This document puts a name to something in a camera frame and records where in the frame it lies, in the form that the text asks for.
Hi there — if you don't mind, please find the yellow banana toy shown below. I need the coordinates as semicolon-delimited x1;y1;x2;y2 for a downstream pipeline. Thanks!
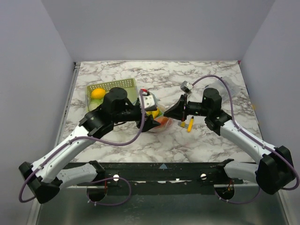
146;108;161;119

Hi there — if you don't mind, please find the green cabbage toy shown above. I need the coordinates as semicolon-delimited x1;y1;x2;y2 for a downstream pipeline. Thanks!
88;99;103;112

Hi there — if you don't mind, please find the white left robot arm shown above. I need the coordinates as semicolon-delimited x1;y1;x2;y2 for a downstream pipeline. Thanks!
19;87;160;204

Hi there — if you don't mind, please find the clear zip top bag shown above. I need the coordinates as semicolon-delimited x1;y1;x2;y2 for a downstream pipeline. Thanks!
143;91;173;133

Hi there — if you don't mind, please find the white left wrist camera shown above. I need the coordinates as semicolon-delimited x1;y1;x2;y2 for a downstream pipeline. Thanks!
139;92;158;112

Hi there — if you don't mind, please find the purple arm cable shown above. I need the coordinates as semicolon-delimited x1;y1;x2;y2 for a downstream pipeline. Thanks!
18;89;150;207
191;75;300;204

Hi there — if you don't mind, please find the clear plastic screw box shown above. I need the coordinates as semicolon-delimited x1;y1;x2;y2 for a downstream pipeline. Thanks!
205;76;241;102

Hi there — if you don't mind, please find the yellow handled screwdriver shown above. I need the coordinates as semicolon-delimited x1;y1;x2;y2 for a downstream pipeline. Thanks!
187;116;194;133

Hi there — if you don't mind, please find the green perforated plastic basket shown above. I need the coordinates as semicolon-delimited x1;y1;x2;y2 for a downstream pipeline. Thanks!
86;78;138;112

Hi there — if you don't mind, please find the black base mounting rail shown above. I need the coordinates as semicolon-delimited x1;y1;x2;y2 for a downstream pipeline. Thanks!
80;163;243;196

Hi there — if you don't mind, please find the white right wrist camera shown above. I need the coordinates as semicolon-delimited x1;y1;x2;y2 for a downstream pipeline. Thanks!
180;81;194;95

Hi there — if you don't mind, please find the yellow hex key set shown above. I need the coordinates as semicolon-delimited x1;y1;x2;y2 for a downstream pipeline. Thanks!
178;121;189;129

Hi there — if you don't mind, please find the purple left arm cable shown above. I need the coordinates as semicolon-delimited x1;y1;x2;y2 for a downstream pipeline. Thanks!
18;89;150;207

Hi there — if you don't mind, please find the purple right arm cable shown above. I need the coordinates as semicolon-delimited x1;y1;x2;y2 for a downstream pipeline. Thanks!
191;75;300;204

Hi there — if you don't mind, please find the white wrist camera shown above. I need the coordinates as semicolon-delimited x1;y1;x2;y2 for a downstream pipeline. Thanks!
180;81;194;95
139;92;158;112

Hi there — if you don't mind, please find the orange fruit toy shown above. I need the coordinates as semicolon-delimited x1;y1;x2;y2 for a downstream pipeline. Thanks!
90;88;106;100

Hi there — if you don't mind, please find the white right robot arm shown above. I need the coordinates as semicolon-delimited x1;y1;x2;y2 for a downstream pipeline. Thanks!
164;88;296;195

